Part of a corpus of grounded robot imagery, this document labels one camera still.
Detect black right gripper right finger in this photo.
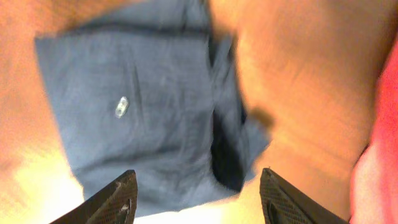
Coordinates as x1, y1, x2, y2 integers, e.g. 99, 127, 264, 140
259, 168, 348, 224

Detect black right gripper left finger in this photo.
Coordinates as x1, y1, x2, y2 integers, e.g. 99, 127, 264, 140
51, 170, 137, 224

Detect dark blue denim shorts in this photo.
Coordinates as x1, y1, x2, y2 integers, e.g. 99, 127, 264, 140
35, 1, 269, 217

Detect red printed shirt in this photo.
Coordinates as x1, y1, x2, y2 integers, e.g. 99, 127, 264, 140
350, 43, 397, 224

